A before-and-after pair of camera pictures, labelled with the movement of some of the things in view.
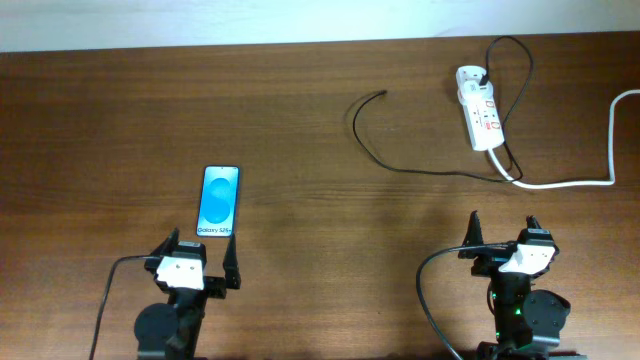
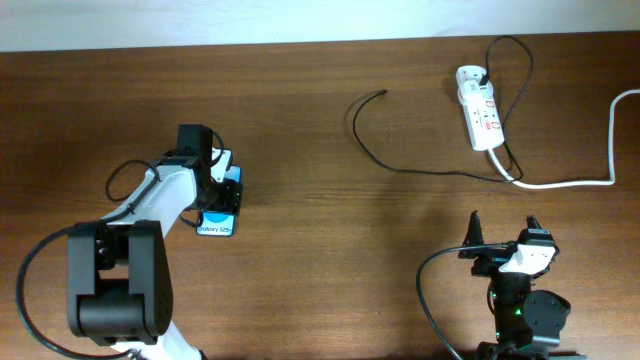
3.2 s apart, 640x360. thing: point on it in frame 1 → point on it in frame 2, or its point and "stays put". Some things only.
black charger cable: [494, 179] stays put
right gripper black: [489, 259] stays put
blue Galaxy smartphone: [218, 200] stays put
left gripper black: [216, 285] → [231, 197]
